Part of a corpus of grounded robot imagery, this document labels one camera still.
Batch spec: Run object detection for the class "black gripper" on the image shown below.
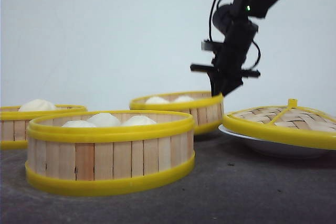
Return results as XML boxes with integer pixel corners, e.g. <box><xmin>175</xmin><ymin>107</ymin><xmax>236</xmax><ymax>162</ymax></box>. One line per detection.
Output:
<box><xmin>190</xmin><ymin>20</ymin><xmax>260</xmax><ymax>96</ymax></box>

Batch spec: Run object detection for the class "bamboo steamer basket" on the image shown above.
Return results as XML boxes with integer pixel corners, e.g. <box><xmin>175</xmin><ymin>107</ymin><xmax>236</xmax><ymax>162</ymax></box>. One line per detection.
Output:
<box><xmin>25</xmin><ymin>110</ymin><xmax>195</xmax><ymax>196</ymax></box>
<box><xmin>1</xmin><ymin>104</ymin><xmax>87</xmax><ymax>150</ymax></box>
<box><xmin>129</xmin><ymin>91</ymin><xmax>224</xmax><ymax>135</ymax></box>

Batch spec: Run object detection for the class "woven bamboo steamer lid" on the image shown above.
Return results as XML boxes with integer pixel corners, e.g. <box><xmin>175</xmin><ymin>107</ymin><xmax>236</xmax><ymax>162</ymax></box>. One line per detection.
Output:
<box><xmin>223</xmin><ymin>99</ymin><xmax>335</xmax><ymax>151</ymax></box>

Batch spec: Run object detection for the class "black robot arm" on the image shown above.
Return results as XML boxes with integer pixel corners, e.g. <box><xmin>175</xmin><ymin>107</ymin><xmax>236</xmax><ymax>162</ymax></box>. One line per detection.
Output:
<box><xmin>190</xmin><ymin>0</ymin><xmax>278</xmax><ymax>96</ymax></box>

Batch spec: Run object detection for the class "white bun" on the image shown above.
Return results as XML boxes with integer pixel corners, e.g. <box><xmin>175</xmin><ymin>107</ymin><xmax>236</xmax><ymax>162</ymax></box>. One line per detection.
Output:
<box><xmin>173</xmin><ymin>95</ymin><xmax>194</xmax><ymax>103</ymax></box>
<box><xmin>145</xmin><ymin>96</ymin><xmax>170</xmax><ymax>104</ymax></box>
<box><xmin>121</xmin><ymin>115</ymin><xmax>156</xmax><ymax>126</ymax></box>
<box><xmin>87</xmin><ymin>113</ymin><xmax>121</xmax><ymax>127</ymax></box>
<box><xmin>62</xmin><ymin>120</ymin><xmax>97</xmax><ymax>128</ymax></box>

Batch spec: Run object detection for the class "white plate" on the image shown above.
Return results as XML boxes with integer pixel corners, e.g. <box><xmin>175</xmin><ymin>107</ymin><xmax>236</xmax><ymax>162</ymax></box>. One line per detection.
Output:
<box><xmin>218</xmin><ymin>124</ymin><xmax>333</xmax><ymax>159</ymax></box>

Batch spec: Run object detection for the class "white bun front right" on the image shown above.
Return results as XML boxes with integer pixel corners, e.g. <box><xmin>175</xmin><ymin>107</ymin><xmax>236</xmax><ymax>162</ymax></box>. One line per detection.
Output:
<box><xmin>121</xmin><ymin>115</ymin><xmax>156</xmax><ymax>126</ymax></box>

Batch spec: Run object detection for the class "white bun front middle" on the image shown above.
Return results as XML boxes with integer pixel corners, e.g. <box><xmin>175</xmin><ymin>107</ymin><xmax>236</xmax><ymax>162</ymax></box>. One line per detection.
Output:
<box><xmin>87</xmin><ymin>113</ymin><xmax>121</xmax><ymax>127</ymax></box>

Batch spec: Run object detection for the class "white bun front left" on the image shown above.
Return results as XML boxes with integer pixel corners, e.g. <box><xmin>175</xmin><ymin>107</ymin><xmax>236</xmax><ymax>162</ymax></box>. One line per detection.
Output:
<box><xmin>62</xmin><ymin>120</ymin><xmax>97</xmax><ymax>128</ymax></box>

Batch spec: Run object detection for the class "white bun back left basket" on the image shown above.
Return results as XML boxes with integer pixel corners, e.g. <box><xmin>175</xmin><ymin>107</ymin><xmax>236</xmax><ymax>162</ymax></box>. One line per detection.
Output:
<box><xmin>18</xmin><ymin>99</ymin><xmax>56</xmax><ymax>112</ymax></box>

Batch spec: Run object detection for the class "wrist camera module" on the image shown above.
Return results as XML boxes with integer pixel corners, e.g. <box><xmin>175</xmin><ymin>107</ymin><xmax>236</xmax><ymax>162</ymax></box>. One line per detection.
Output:
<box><xmin>201</xmin><ymin>40</ymin><xmax>217</xmax><ymax>51</ymax></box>

